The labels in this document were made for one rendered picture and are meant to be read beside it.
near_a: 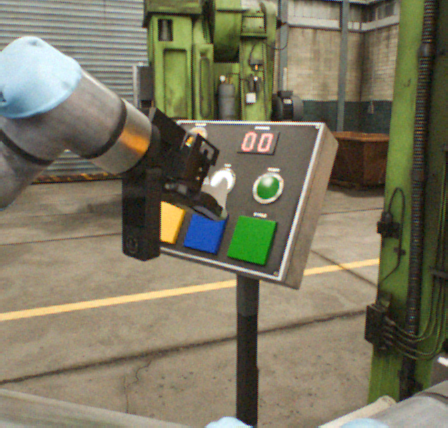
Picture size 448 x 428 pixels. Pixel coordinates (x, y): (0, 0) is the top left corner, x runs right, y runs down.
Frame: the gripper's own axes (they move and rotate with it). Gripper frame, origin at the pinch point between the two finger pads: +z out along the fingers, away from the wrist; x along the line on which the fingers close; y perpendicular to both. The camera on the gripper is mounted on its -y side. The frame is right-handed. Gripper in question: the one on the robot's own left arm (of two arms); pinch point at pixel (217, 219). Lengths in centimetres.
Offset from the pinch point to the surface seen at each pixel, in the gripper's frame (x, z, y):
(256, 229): -0.6, 10.4, 1.8
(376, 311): -15.0, 39.1, -3.9
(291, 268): -7.0, 13.8, -2.8
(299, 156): -4.1, 11.2, 15.8
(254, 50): 265, 317, 286
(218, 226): 7.1, 10.4, 1.0
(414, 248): -21.2, 30.3, 8.0
